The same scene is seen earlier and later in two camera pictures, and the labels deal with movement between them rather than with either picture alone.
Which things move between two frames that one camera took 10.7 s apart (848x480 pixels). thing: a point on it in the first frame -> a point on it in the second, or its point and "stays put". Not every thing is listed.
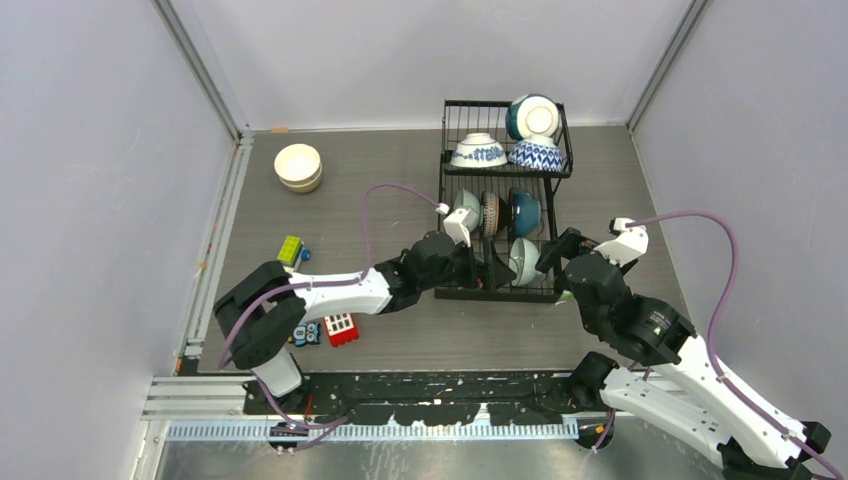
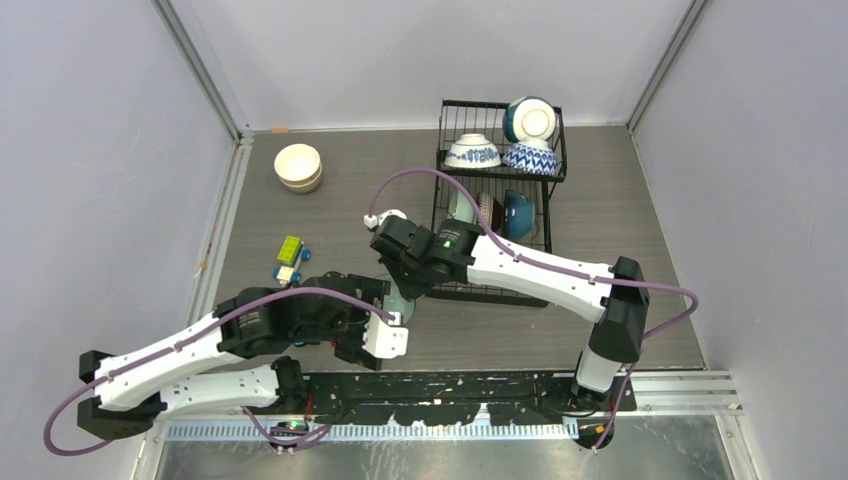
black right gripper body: [575, 243] -> [412, 284]
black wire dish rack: [498, 164] stays put
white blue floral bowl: [478, 150] stays put
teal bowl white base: [532, 115] stays put
